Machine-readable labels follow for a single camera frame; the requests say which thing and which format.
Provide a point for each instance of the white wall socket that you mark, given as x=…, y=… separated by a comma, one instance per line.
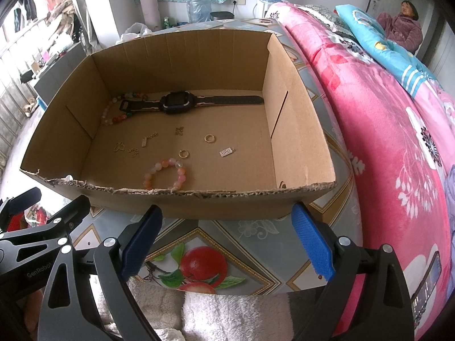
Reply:
x=238, y=2

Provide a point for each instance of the fruit print tablecloth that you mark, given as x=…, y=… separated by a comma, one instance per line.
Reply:
x=248, y=241

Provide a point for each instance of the silver abacus charm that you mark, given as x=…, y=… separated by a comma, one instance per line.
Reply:
x=227, y=151

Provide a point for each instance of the white fluffy clothing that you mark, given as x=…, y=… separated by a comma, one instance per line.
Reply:
x=220, y=312

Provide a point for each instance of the mobile phone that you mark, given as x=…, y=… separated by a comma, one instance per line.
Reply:
x=426, y=284

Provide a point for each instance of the green can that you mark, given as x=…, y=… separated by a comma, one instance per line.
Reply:
x=166, y=22

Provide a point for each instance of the black bin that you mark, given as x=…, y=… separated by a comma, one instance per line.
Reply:
x=222, y=16

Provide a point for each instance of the grey cabinet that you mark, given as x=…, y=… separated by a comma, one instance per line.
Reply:
x=58, y=71

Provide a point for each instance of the white paper roll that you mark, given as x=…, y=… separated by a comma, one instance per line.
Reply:
x=148, y=1

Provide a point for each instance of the torn cardboard box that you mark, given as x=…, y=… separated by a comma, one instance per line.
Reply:
x=227, y=181

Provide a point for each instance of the clear empty water bottle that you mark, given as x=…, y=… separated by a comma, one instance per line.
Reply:
x=199, y=7

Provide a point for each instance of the clothes pile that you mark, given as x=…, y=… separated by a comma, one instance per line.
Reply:
x=60, y=14

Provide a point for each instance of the white water dispenser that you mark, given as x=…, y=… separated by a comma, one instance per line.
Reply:
x=262, y=9

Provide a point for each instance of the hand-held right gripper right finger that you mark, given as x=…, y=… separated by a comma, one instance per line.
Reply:
x=312, y=241

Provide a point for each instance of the blue printed blanket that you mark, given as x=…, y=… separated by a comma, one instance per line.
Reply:
x=384, y=49

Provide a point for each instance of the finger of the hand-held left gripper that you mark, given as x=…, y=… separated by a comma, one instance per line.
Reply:
x=73, y=216
x=23, y=199

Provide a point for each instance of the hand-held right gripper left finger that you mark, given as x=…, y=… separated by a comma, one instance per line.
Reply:
x=138, y=243

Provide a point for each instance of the grey floral pillow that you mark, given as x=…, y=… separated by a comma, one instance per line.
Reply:
x=321, y=16

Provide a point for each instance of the black smart watch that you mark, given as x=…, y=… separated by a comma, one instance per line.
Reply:
x=174, y=103

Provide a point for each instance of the white plastic bag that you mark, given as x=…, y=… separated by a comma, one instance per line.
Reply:
x=135, y=30

